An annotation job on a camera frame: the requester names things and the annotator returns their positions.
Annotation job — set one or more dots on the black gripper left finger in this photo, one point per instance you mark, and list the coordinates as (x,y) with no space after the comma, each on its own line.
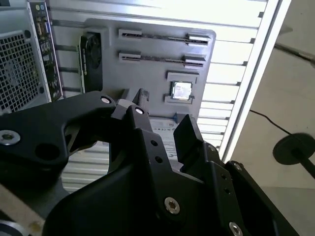
(37,127)

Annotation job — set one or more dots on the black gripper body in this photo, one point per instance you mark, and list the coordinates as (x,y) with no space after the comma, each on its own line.
(110,209)

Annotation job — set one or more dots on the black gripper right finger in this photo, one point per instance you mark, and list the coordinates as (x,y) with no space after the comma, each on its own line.
(189,142)

